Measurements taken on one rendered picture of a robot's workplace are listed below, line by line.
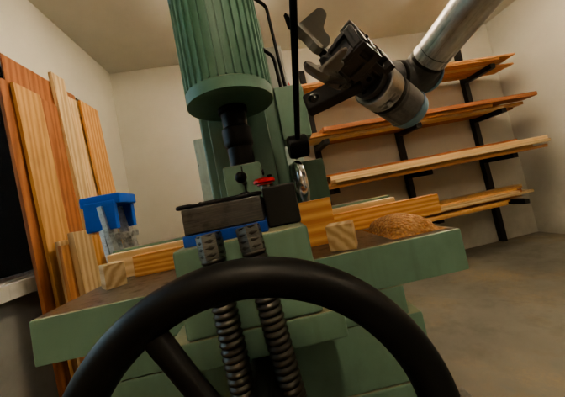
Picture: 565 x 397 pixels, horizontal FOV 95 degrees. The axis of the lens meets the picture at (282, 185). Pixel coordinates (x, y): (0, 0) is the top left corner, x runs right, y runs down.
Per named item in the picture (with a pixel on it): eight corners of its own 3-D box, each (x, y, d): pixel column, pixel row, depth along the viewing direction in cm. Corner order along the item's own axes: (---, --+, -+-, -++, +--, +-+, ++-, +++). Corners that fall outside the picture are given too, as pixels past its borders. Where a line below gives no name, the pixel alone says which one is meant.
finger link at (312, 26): (305, -12, 45) (343, 28, 47) (285, 19, 49) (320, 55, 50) (301, -13, 43) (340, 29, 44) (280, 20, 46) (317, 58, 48)
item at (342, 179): (330, 304, 230) (277, 48, 244) (315, 285, 285) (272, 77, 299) (586, 240, 261) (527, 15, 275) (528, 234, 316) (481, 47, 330)
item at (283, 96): (283, 140, 71) (273, 87, 72) (282, 147, 80) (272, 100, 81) (314, 134, 71) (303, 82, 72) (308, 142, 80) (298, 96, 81)
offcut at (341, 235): (333, 246, 42) (328, 223, 42) (357, 243, 40) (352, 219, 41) (330, 252, 38) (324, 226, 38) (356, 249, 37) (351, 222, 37)
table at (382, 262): (-64, 436, 24) (-72, 368, 24) (123, 304, 54) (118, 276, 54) (542, 291, 28) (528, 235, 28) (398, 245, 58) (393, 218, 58)
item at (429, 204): (134, 277, 49) (131, 256, 50) (140, 274, 51) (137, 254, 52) (442, 212, 53) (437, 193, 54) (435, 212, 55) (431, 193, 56)
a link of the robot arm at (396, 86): (360, 93, 60) (376, 123, 55) (346, 85, 57) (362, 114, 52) (393, 62, 55) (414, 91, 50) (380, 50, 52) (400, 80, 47)
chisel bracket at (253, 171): (230, 213, 47) (222, 167, 48) (239, 210, 61) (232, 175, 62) (270, 205, 48) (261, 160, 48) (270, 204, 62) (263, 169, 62)
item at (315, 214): (218, 267, 44) (209, 220, 44) (219, 265, 45) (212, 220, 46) (339, 241, 45) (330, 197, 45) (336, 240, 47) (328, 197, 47)
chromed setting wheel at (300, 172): (302, 209, 60) (292, 157, 60) (297, 209, 72) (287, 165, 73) (315, 207, 60) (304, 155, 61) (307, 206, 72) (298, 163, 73)
